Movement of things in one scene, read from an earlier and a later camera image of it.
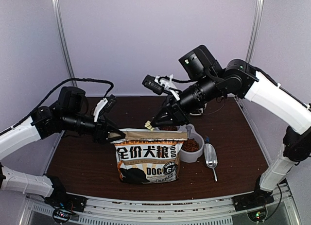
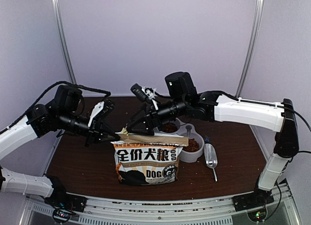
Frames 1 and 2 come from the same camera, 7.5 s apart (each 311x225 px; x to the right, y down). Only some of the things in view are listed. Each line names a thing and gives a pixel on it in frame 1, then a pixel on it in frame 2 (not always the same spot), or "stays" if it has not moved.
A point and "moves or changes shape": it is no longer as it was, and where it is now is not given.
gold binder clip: [148, 126] moves or changes shape
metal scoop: [211, 157] stays
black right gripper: [179, 116] → [151, 120]
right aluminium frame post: [260, 1] stays
